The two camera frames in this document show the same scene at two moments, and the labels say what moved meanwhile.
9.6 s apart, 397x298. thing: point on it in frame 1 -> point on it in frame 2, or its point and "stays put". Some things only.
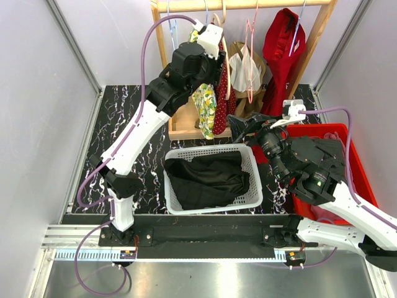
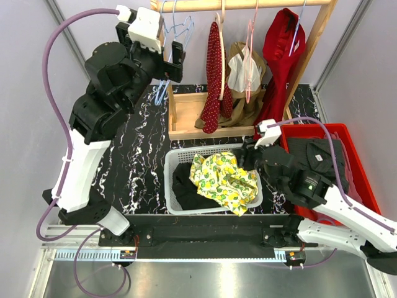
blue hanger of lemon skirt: (206, 7) -> (178, 29)
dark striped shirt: (327, 154) stays put
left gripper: (216, 67) -> (173, 71)
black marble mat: (116, 109) stays put
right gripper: (240, 127) -> (245, 153)
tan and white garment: (247, 73) stays put
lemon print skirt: (205, 101) -> (218, 177)
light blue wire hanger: (173, 30) -> (159, 102)
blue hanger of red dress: (297, 26) stays put
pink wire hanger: (249, 56) stays put
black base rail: (203, 236) stays put
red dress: (284, 43) stays put
